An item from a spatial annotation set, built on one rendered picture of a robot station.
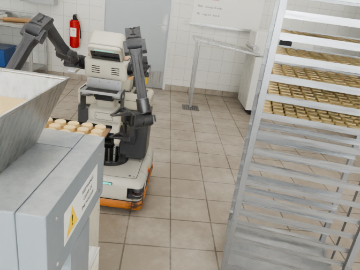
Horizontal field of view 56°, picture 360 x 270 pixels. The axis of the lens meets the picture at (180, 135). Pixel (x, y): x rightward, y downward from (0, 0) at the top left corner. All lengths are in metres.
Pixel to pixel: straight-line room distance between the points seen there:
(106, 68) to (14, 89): 1.41
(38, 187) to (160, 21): 5.17
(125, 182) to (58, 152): 1.68
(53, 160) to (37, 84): 0.19
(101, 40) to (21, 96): 1.37
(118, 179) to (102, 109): 0.51
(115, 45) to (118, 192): 1.01
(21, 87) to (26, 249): 0.37
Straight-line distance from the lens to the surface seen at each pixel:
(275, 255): 2.24
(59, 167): 0.70
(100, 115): 2.32
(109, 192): 2.47
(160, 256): 2.25
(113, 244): 2.32
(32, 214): 0.58
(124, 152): 2.67
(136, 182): 2.42
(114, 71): 2.20
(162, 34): 5.71
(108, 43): 2.13
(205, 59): 5.77
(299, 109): 1.82
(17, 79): 0.84
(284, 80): 1.59
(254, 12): 5.80
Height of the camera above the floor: 1.52
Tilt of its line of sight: 22 degrees down
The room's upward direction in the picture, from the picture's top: 8 degrees clockwise
